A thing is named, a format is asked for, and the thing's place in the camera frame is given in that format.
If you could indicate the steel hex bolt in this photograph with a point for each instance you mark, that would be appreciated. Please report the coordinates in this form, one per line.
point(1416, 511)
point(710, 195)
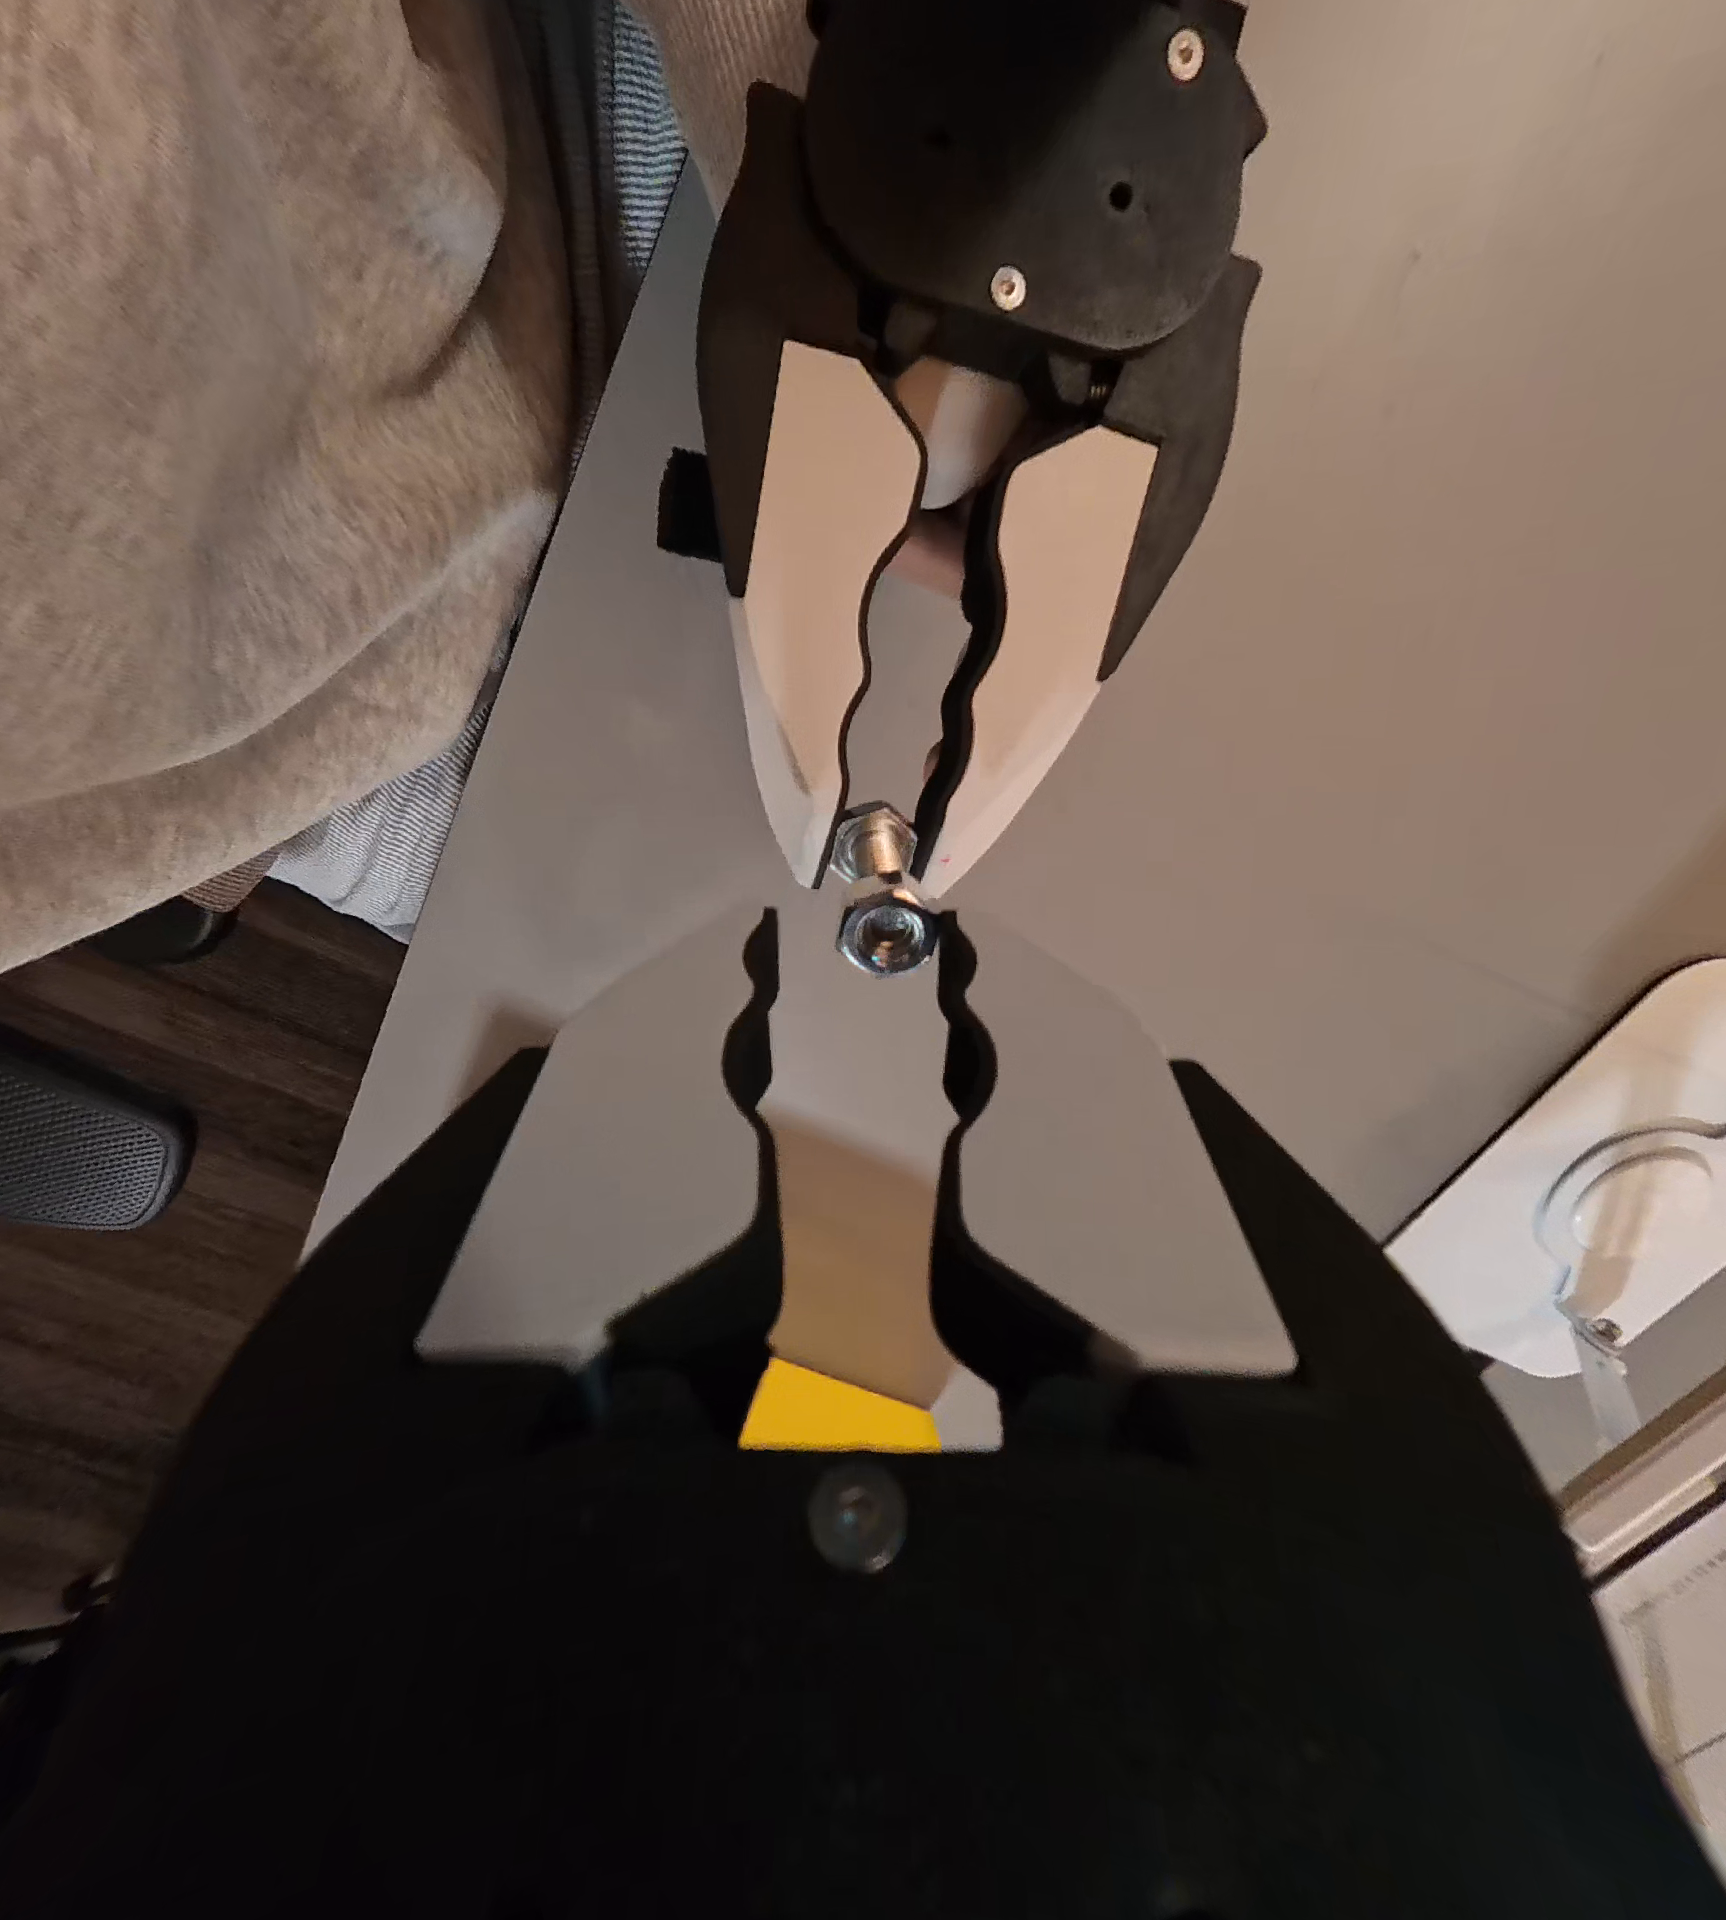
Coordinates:
point(879, 852)

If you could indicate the yellow plastic bin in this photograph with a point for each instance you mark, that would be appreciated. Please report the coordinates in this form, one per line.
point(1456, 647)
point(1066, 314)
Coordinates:
point(832, 1419)

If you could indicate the white document stand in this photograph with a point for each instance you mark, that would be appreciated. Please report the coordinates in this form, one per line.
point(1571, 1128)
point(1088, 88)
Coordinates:
point(1492, 1200)

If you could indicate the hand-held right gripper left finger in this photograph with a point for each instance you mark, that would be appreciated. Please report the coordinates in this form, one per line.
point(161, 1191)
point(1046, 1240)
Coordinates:
point(623, 1184)

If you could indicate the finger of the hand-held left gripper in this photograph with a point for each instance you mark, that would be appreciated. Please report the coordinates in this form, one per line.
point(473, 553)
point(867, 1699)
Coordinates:
point(1058, 601)
point(811, 601)

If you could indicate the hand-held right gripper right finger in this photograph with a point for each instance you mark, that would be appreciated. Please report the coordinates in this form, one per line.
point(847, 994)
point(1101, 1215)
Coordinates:
point(1102, 1200)

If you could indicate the grey desk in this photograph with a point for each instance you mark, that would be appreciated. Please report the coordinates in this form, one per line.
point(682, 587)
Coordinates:
point(1403, 601)

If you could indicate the person's light fleece sweater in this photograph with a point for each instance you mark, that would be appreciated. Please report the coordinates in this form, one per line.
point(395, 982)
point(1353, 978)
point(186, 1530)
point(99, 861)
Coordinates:
point(203, 451)

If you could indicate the steel hex nut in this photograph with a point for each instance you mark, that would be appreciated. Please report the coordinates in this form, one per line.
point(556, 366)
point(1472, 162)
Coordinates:
point(854, 962)

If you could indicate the grey mesh office chair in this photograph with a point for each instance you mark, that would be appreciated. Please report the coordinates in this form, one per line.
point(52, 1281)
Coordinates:
point(38, 1125)

